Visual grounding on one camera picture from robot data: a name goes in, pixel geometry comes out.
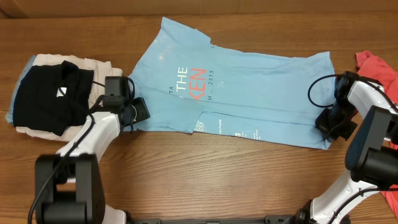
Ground light blue t-shirt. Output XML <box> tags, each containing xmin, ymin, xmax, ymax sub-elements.
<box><xmin>131</xmin><ymin>18</ymin><xmax>335</xmax><ymax>150</ymax></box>

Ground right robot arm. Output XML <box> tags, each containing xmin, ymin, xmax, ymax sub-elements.
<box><xmin>288</xmin><ymin>71</ymin><xmax>397</xmax><ymax>224</ymax></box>

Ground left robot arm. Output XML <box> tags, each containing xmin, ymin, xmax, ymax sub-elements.
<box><xmin>27</xmin><ymin>77</ymin><xmax>150</xmax><ymax>223</ymax></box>

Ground beige folded garment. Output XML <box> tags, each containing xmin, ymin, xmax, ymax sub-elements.
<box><xmin>16</xmin><ymin>54</ymin><xmax>123</xmax><ymax>142</ymax></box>

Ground red garment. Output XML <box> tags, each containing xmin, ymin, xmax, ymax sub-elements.
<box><xmin>355</xmin><ymin>50</ymin><xmax>397</xmax><ymax>218</ymax></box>

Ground black folded garment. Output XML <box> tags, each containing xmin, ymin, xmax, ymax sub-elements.
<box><xmin>12</xmin><ymin>61</ymin><xmax>94</xmax><ymax>136</ymax></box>

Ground folded blue jeans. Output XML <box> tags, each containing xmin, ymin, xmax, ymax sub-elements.
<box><xmin>5</xmin><ymin>55</ymin><xmax>36</xmax><ymax>124</ymax></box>

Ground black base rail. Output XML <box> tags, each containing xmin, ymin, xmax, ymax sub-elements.
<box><xmin>126</xmin><ymin>215</ymin><xmax>295</xmax><ymax>224</ymax></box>

